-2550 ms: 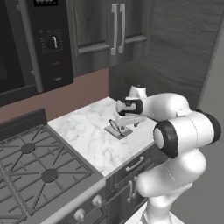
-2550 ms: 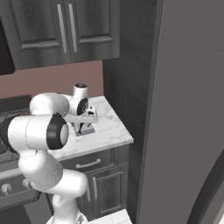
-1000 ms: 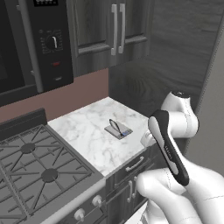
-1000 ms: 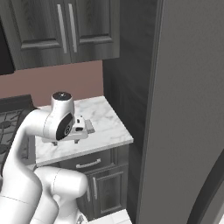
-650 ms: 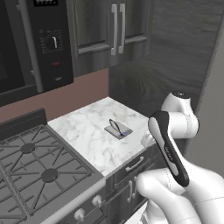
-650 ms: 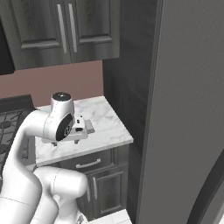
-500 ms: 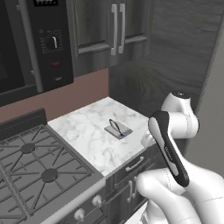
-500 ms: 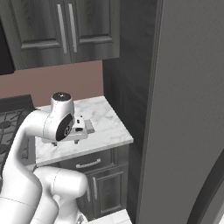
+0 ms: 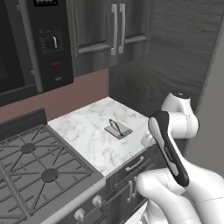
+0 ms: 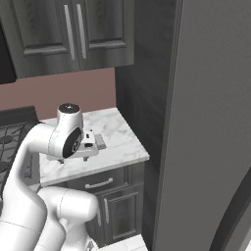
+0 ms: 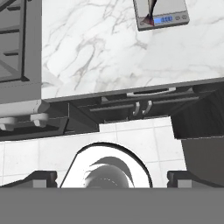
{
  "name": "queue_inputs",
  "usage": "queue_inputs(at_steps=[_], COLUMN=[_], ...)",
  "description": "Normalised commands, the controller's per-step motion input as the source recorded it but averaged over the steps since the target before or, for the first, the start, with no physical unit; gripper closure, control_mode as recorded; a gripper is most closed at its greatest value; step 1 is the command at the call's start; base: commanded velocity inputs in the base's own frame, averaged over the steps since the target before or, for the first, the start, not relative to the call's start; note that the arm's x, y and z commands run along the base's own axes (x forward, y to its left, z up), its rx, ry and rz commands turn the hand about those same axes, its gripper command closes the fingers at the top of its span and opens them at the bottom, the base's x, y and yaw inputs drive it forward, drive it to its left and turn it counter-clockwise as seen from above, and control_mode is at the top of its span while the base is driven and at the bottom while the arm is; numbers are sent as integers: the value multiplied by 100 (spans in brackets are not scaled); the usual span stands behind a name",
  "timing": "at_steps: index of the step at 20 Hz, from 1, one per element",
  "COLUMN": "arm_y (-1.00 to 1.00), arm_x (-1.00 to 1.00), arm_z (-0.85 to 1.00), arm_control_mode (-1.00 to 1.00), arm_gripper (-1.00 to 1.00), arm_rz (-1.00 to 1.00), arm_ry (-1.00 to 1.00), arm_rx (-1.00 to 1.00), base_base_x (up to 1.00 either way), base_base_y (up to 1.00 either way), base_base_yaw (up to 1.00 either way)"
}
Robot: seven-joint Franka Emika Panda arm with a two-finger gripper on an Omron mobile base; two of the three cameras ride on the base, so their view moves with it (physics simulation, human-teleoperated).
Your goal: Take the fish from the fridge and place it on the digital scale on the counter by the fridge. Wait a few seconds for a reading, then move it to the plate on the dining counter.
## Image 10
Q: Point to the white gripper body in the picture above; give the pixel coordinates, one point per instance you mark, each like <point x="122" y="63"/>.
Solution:
<point x="89" y="148"/>

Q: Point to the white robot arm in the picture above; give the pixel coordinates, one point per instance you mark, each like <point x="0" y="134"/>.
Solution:
<point x="23" y="196"/>

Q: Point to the dark grey fridge body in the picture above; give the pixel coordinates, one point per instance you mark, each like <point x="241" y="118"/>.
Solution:
<point x="147" y="81"/>

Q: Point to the grey fridge door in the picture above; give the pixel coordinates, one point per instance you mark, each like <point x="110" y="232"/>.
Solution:
<point x="202" y="114"/>

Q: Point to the dark grey drawer front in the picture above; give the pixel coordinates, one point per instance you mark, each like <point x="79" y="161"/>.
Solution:
<point x="117" y="175"/>

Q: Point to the black hob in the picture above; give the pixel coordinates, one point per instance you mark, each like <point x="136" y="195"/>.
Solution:
<point x="11" y="130"/>

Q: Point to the dark grey base cupboard door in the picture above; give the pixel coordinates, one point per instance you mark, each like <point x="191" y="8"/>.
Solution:
<point x="125" y="215"/>
<point x="93" y="228"/>

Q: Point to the black extractor hood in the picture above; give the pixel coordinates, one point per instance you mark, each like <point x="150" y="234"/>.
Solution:
<point x="6" y="55"/>

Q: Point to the dark grey wall cupboard door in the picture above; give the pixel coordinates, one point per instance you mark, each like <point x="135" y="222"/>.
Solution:
<point x="106" y="32"/>
<point x="39" y="36"/>

